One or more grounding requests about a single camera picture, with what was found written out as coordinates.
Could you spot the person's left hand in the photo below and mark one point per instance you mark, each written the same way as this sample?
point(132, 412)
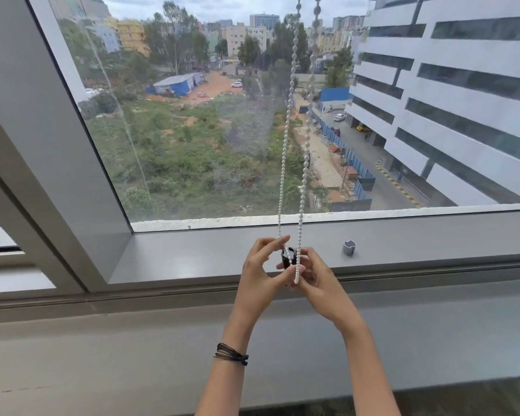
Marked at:
point(251, 290)

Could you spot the small grey metal bracket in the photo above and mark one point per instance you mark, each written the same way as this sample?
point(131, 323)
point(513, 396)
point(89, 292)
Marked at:
point(349, 247)

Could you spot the glass window pane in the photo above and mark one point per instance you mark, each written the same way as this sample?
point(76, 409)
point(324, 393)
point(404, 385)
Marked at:
point(199, 151)

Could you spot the person's right thumb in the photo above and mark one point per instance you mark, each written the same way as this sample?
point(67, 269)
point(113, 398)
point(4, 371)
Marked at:
point(294, 268)

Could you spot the person's right forearm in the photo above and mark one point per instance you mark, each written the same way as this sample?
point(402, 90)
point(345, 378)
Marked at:
point(366, 372)

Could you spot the person's left forearm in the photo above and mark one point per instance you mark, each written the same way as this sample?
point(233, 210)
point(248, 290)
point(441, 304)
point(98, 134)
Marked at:
point(225, 376)

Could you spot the white multi-storey building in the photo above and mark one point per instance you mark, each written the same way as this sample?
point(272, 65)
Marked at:
point(450, 103)

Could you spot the person's right hand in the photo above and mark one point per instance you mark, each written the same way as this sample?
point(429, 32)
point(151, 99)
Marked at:
point(323, 294)

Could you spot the grey window frame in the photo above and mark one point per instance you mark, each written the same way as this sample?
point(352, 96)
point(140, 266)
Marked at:
point(47, 138)

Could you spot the blue roofed shed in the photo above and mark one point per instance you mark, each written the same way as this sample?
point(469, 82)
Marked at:
point(177, 83)

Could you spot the person's left thumb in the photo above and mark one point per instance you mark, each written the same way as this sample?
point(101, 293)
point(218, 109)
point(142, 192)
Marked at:
point(276, 280)

